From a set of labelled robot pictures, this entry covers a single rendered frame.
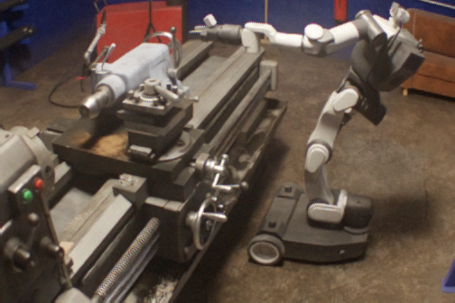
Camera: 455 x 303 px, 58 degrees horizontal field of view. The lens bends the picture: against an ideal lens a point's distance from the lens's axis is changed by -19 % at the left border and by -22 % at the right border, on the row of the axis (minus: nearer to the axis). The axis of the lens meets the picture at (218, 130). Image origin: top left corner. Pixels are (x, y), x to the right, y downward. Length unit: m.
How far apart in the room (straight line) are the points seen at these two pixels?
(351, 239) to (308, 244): 0.25
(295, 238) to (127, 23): 2.85
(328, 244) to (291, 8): 3.68
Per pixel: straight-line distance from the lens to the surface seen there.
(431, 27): 5.24
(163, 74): 2.20
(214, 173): 1.84
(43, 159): 1.46
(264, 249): 2.62
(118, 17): 4.71
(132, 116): 1.76
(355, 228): 2.69
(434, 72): 5.01
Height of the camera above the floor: 1.84
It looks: 28 degrees down
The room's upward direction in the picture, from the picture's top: straight up
